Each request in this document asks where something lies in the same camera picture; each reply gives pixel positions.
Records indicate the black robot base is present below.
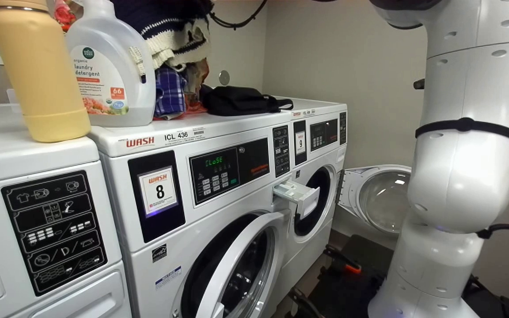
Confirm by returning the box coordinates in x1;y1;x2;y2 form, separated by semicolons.
286;234;509;318

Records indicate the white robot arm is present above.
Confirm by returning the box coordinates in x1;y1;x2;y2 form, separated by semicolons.
367;0;509;318

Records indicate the white detergent drawer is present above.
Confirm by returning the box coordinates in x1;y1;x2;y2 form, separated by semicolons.
273;179;319;218

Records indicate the far white washing machine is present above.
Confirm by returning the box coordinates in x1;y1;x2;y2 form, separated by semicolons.
273;96;347;300

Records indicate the white washing machine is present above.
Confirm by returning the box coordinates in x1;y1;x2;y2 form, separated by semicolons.
0;103;130;318
273;96;347;300
89;111;291;318

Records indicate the black cloth bag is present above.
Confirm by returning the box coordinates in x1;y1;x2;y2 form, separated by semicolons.
199;86;293;116

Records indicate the middle white washing machine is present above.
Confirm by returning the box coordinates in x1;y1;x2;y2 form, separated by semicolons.
89;111;291;318

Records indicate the round glass washer door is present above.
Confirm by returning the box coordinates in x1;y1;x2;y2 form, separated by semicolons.
178;211;282;318

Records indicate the far washer open door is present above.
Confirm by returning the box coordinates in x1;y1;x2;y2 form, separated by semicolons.
337;164;411;236

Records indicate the pile of folded clothes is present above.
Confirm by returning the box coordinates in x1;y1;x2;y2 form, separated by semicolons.
111;0;213;118

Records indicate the white laundry detergent jug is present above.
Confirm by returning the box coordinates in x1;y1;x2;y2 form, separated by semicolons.
65;0;155;126

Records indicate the near white washing machine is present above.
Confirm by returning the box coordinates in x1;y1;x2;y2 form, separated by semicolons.
0;103;130;318

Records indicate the yellow insulated bottle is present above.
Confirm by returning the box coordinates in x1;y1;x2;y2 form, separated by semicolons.
0;0;89;141

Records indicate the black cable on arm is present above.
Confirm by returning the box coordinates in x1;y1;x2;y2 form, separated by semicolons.
413;114;509;239

